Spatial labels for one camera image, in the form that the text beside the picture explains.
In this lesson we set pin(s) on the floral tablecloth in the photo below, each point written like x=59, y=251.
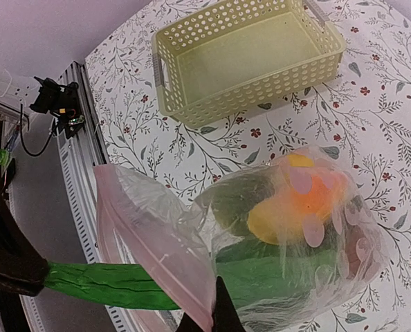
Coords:
x=364, y=115

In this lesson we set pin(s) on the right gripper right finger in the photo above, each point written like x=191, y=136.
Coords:
x=225, y=317

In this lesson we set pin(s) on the clear zip top bag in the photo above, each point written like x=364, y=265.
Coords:
x=175, y=243

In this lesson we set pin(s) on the bok choy toy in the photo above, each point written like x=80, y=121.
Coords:
x=274, y=287

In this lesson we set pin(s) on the beige perforated plastic basket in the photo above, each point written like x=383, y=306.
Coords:
x=234, y=56

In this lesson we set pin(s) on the green pepper toy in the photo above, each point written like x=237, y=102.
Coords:
x=231, y=199

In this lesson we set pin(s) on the aluminium front rail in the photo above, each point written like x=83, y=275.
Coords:
x=53, y=200

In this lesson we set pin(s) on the green cucumber toy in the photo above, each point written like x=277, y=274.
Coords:
x=120, y=285

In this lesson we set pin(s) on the brown potato toy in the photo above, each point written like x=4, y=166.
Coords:
x=360, y=261

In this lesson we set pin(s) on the yellow lemon toy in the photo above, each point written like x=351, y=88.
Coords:
x=298, y=160

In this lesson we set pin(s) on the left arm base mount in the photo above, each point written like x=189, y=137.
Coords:
x=63, y=103

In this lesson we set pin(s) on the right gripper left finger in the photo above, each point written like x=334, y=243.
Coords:
x=22, y=270

